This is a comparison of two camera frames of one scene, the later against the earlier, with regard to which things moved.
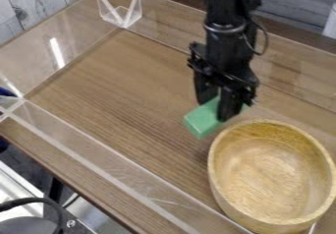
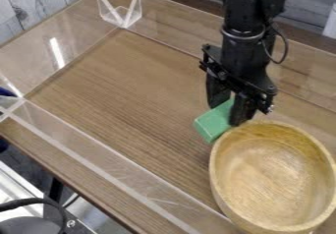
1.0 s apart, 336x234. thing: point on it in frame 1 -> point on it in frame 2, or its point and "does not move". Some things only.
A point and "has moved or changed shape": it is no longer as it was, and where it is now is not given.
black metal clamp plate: x=72 y=224 does not move
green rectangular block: x=202 y=120 has moved or changed shape
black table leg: x=56 y=188 does not move
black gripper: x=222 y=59 -> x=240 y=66
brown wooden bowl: x=272 y=176 does not move
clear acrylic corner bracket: x=120 y=16 does not move
